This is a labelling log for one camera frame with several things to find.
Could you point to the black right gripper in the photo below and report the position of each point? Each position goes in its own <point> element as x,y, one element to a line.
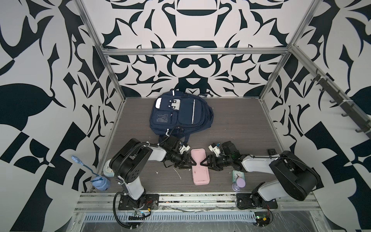
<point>210,159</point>

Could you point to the aluminium frame rail base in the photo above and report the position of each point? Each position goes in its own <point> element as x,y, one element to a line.
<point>197,212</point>

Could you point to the round mint alarm clock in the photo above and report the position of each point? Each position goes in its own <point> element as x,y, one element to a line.
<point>107,171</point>

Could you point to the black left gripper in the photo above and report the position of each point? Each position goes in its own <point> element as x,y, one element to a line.
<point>186,163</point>

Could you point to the navy blue school backpack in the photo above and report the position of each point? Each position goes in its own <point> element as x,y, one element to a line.
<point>180,114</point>

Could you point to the small green square clock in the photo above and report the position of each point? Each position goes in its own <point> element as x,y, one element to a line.
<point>236,175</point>

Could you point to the black wall hook rack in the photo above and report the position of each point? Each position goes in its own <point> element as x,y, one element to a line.
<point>341,99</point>

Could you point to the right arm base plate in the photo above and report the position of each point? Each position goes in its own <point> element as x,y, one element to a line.
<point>254,201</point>

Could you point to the purple cylindrical container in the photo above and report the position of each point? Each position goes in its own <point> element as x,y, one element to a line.
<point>238,184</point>

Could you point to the black remote control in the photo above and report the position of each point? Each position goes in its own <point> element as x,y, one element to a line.
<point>271,152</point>

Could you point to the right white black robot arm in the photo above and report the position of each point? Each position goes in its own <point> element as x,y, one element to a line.
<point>294,178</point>

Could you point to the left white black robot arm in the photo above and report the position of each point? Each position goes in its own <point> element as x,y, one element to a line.
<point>129,162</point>

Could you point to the pink pencil case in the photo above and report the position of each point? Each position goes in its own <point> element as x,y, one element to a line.
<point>200,174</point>

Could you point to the small green circuit board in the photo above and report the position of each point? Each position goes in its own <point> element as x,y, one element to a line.
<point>263,219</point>

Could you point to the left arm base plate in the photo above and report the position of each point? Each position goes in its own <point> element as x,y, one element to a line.
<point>144,202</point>

